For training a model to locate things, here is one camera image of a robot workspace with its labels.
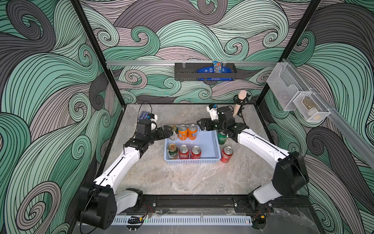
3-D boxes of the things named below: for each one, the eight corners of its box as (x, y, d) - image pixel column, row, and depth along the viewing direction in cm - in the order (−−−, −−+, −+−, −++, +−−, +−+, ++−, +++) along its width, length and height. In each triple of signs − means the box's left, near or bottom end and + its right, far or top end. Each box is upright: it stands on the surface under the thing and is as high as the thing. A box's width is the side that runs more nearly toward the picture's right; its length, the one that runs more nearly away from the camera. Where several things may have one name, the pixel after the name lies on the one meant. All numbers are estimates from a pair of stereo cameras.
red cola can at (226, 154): (219, 163, 90) (223, 155, 81) (218, 154, 94) (221, 146, 85) (229, 163, 90) (234, 155, 81) (227, 154, 94) (232, 146, 85)
